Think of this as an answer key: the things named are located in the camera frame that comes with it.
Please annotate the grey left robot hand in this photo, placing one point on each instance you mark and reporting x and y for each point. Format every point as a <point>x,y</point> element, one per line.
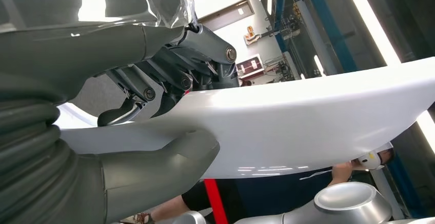
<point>85,46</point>

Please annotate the red barrier belt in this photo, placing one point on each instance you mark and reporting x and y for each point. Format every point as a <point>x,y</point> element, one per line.
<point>215,202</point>

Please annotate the person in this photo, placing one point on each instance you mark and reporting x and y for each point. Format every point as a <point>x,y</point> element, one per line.
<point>272,192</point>

